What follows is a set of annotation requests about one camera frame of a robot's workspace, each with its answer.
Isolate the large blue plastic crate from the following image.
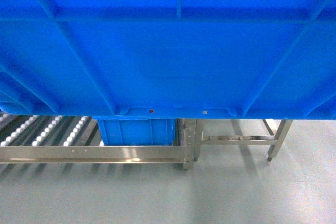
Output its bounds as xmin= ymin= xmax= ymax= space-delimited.
xmin=1 ymin=0 xmax=335 ymax=120

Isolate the steel roller flow shelf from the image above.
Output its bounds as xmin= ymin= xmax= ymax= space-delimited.
xmin=1 ymin=113 xmax=203 ymax=169

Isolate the blue bin with red parts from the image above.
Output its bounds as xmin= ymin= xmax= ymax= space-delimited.
xmin=98 ymin=119 xmax=176 ymax=146

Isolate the steel table frame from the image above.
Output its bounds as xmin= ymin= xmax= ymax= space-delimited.
xmin=193 ymin=119 xmax=293 ymax=162

